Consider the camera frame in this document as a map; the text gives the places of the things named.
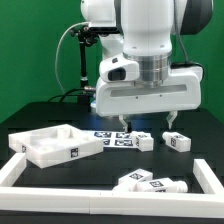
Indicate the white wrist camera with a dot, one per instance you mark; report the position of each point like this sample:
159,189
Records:
118,68

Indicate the paper sheet with AprilTags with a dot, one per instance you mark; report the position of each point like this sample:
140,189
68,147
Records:
113,139

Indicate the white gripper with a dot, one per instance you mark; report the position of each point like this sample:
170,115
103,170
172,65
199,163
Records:
179,91

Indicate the white square tabletop part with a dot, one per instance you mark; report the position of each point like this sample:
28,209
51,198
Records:
55,145

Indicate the white U-shaped obstacle fence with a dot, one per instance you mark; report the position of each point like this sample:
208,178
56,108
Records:
208,204

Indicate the black camera on stand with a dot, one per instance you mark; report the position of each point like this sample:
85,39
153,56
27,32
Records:
87,37

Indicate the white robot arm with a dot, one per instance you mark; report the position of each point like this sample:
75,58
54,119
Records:
145,30

